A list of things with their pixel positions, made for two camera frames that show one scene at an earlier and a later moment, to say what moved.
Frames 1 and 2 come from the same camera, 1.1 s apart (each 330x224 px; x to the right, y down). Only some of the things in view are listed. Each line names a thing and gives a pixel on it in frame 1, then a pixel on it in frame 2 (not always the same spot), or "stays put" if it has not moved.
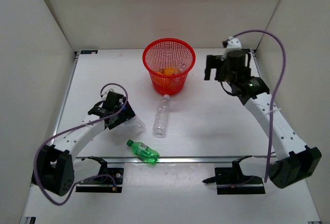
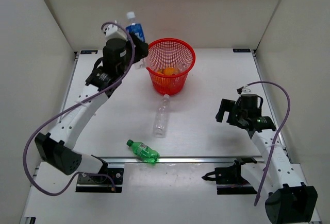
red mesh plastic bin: x=168 y=61 stays put
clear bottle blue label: x=134 y=126 → x=136 y=29
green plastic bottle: x=145 y=153 stays put
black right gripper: x=214 y=62 → x=227 y=105
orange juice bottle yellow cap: x=167 y=71 stays put
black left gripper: x=127 y=113 → x=141 y=50
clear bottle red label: x=180 y=67 stays put
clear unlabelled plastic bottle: x=160 y=124 stays put
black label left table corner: x=89 y=51 stays put
